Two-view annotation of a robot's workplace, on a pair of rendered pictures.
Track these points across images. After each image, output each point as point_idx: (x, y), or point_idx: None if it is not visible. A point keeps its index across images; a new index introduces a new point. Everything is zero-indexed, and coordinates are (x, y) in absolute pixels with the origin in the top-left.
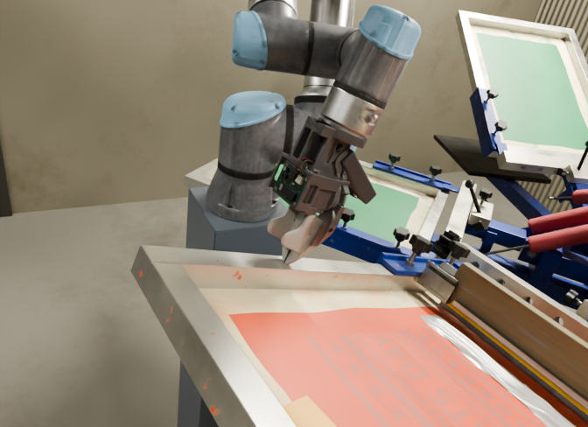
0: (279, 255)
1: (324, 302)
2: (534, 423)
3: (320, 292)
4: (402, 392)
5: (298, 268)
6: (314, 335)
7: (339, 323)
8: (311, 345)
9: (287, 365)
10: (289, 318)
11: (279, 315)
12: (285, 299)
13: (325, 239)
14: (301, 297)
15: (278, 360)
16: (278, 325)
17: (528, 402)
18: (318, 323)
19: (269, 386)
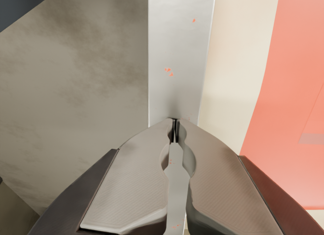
0: (148, 118)
1: (245, 28)
2: None
3: (215, 6)
4: None
5: (195, 101)
6: (300, 126)
7: (305, 48)
8: (309, 145)
9: (313, 190)
10: (255, 139)
11: (246, 150)
12: (219, 116)
13: (270, 181)
14: (221, 80)
15: (302, 193)
16: (261, 162)
17: None
18: (284, 98)
19: (318, 216)
